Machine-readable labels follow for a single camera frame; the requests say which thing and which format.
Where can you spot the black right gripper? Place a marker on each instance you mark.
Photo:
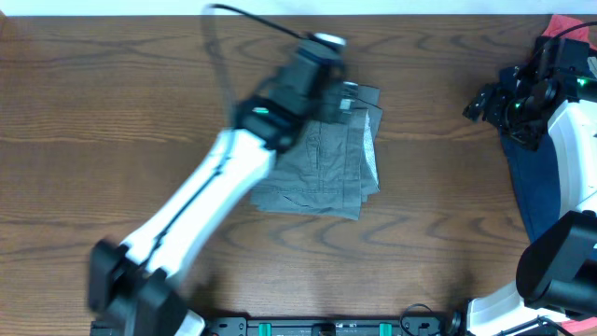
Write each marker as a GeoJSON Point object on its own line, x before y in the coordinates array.
{"type": "Point", "coordinates": [494, 113]}

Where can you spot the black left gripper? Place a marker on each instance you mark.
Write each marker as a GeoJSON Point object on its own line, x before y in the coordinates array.
{"type": "Point", "coordinates": [333, 104]}

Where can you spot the grey shorts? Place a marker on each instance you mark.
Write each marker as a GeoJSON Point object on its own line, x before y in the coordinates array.
{"type": "Point", "coordinates": [332, 169]}

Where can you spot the red cloth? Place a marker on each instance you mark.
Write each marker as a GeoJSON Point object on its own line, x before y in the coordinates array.
{"type": "Point", "coordinates": [560, 23]}

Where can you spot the navy blue garment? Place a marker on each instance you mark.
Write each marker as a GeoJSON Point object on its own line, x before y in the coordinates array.
{"type": "Point", "coordinates": [536, 186]}

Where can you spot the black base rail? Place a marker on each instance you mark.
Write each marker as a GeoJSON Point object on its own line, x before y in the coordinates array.
{"type": "Point", "coordinates": [409, 325]}

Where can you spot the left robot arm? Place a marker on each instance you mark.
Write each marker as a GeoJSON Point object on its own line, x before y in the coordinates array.
{"type": "Point", "coordinates": [133, 285]}

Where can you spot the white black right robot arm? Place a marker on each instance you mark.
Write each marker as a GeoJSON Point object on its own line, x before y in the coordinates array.
{"type": "Point", "coordinates": [555, 283]}

